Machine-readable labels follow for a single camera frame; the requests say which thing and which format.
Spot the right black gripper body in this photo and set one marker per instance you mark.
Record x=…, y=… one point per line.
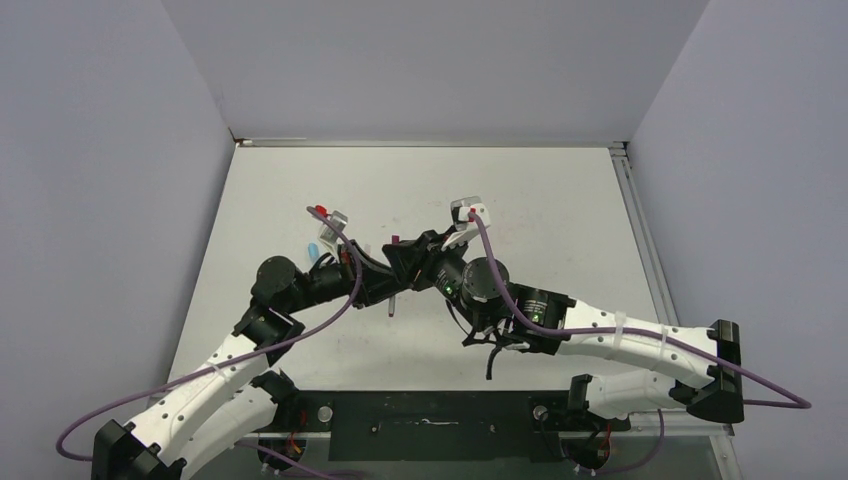
x=441, y=269

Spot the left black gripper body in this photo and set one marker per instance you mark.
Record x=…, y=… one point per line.
x=348, y=269

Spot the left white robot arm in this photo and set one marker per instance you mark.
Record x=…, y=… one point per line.
x=236, y=391

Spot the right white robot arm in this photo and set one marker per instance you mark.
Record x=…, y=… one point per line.
x=689, y=368

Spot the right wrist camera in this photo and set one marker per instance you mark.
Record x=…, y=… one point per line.
x=467, y=214

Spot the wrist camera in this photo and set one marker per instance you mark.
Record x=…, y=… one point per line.
x=467, y=214
x=332, y=223

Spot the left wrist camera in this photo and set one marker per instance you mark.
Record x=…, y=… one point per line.
x=332, y=223

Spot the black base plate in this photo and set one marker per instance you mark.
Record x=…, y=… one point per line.
x=440, y=426

